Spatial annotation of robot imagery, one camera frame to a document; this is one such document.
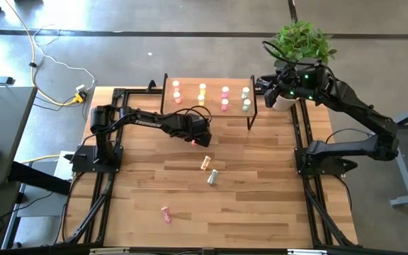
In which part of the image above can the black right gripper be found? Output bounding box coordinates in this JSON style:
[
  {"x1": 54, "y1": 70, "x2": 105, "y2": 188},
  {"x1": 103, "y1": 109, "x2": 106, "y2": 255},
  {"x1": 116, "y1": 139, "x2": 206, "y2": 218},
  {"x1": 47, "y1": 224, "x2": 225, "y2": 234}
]
[{"x1": 256, "y1": 69, "x2": 298, "y2": 108}]

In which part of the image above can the white plant pot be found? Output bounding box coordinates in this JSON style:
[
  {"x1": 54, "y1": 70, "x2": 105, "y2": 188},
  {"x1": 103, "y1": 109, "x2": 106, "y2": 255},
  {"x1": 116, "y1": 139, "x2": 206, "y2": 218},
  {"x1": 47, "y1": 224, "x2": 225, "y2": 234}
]
[{"x1": 273, "y1": 92, "x2": 299, "y2": 112}]

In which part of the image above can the green leafy plant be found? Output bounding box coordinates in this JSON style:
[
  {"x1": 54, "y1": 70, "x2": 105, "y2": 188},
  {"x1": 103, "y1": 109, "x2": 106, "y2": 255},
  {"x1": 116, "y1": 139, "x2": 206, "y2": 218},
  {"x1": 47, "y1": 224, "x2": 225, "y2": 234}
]
[{"x1": 273, "y1": 20, "x2": 338, "y2": 70}]

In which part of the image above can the white flat box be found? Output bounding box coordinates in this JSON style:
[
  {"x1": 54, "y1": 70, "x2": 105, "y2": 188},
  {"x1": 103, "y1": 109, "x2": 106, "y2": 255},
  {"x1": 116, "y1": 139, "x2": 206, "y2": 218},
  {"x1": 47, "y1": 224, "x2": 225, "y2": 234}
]
[{"x1": 53, "y1": 150, "x2": 78, "y2": 181}]

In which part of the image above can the black desk crossbar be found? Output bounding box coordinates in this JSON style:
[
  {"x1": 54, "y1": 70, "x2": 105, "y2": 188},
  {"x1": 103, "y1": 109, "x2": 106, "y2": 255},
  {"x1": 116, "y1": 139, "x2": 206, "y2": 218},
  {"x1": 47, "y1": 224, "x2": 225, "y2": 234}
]
[{"x1": 8, "y1": 161, "x2": 73, "y2": 196}]

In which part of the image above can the grey desk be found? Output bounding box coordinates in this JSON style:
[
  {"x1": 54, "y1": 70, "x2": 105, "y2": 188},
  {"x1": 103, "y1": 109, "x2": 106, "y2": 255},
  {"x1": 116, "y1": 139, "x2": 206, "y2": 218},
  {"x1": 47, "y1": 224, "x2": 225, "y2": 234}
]
[{"x1": 0, "y1": 86, "x2": 38, "y2": 187}]

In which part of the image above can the wooden shelf black metal frame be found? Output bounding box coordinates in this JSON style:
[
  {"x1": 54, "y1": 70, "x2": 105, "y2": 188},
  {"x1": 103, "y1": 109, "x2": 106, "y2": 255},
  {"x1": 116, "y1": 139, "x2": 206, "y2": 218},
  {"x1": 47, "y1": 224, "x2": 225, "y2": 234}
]
[{"x1": 159, "y1": 73, "x2": 259, "y2": 131}]

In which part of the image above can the black aluminium table frame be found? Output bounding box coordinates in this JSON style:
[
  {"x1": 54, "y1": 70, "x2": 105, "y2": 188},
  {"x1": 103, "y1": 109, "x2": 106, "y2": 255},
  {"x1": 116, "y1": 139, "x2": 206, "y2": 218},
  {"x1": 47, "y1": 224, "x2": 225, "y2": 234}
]
[{"x1": 57, "y1": 78, "x2": 360, "y2": 255}]

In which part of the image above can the yellow floor cable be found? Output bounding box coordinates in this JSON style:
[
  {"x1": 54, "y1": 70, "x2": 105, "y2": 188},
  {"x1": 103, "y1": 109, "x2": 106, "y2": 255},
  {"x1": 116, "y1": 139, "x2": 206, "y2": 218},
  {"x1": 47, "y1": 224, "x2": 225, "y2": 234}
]
[{"x1": 4, "y1": 0, "x2": 86, "y2": 107}]

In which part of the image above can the white floor cable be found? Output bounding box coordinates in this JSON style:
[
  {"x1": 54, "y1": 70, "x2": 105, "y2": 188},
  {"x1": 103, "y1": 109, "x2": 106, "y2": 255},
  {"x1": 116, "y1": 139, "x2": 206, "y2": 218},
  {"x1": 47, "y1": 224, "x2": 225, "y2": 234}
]
[{"x1": 33, "y1": 23, "x2": 97, "y2": 94}]

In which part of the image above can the silver metal bracket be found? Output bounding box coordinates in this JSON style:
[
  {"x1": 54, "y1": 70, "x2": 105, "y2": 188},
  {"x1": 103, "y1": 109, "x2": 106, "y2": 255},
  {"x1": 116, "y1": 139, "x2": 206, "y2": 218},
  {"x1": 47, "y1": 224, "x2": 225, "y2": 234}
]
[
  {"x1": 89, "y1": 247, "x2": 131, "y2": 255},
  {"x1": 287, "y1": 249, "x2": 328, "y2": 255}
]

